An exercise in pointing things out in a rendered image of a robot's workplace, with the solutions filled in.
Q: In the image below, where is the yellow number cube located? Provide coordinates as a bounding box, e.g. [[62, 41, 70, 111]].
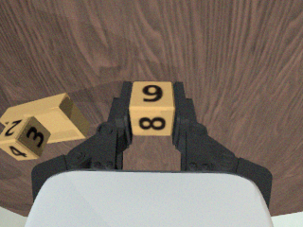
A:
[[129, 81, 176, 135], [0, 116, 51, 161]]

